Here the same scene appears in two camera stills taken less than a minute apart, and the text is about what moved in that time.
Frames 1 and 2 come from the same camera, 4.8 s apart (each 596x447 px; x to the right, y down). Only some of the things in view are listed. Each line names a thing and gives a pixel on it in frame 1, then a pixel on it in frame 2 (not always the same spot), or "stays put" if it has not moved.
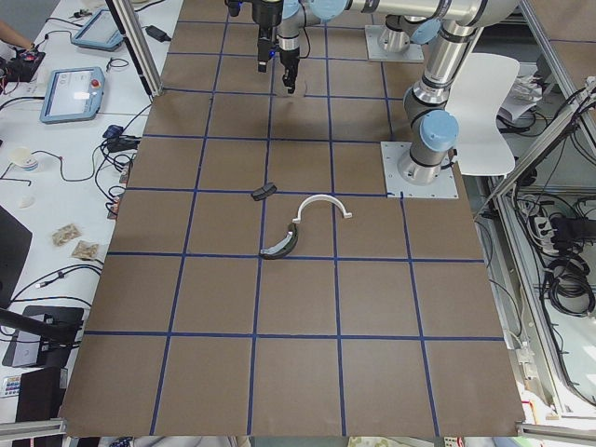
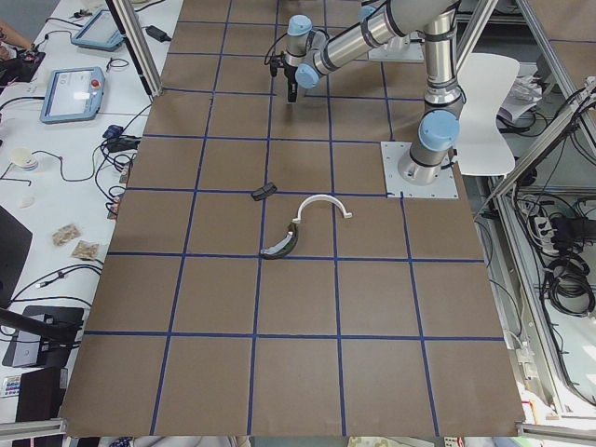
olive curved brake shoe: x=284 y=247 stays put
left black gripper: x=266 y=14 → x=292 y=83
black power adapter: x=157 y=33 stays put
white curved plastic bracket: x=347 y=215 stays put
